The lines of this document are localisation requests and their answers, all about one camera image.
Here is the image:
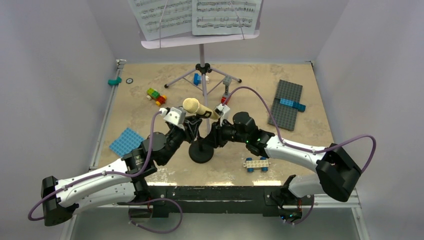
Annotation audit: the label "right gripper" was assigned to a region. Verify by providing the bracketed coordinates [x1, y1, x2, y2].
[201, 118, 248, 149]

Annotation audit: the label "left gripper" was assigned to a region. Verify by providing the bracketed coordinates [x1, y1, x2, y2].
[160, 115, 201, 165]

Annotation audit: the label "black microphone stand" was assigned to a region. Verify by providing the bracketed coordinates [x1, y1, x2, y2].
[185, 114, 214, 164]

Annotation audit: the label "cream toy microphone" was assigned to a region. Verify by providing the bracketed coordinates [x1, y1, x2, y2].
[182, 98, 220, 120]

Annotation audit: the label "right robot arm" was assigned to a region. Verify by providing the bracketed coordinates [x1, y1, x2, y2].
[202, 111, 362, 204]

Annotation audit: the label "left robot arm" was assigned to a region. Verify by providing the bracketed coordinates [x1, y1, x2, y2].
[40, 116, 202, 227]

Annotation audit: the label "blue white brick stack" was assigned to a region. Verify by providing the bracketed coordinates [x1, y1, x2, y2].
[193, 73, 210, 86]

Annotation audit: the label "white brick car blue wheels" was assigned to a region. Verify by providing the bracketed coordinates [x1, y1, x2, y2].
[243, 157, 269, 173]

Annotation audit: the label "colourful toy brick car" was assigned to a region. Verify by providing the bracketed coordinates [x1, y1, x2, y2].
[146, 88, 167, 107]

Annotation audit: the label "grey girder red brick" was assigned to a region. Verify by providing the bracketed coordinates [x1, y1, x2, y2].
[221, 75, 232, 104]

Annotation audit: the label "light blue building baseplate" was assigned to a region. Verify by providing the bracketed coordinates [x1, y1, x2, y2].
[109, 127, 145, 157]

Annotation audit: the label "dark grey building baseplate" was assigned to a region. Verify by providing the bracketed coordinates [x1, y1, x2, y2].
[270, 80, 306, 131]

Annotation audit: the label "blue bricks on grey plate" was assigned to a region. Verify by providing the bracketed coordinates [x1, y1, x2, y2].
[279, 98, 306, 112]

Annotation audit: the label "teal brick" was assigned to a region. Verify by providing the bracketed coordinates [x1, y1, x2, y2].
[107, 76, 122, 86]

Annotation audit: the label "lilac music stand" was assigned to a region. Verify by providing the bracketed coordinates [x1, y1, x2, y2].
[140, 31, 261, 134]

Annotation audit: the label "right sheet music page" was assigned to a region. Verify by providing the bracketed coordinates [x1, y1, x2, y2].
[191, 0, 263, 36]

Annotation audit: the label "sheet music page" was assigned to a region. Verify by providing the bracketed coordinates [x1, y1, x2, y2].
[128, 0, 192, 41]
[191, 0, 263, 36]

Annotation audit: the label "left sheet music page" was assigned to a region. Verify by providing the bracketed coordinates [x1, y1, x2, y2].
[128, 0, 192, 41]

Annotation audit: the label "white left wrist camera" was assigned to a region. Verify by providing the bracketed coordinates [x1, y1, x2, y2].
[159, 106, 187, 130]

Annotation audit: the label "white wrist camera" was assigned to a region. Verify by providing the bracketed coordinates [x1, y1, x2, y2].
[159, 106, 187, 130]
[214, 103, 231, 127]

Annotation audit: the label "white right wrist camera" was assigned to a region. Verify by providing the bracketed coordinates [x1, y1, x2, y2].
[214, 103, 231, 127]

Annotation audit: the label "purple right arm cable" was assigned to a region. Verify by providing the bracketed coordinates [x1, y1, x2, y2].
[222, 86, 378, 226]

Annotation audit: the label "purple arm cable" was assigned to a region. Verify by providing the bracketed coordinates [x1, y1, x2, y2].
[222, 86, 378, 226]
[27, 109, 184, 235]

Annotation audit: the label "black table front rail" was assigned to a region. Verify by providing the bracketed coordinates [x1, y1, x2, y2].
[128, 185, 313, 220]

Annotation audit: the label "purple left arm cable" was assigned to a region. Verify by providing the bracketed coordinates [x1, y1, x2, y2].
[27, 109, 184, 235]

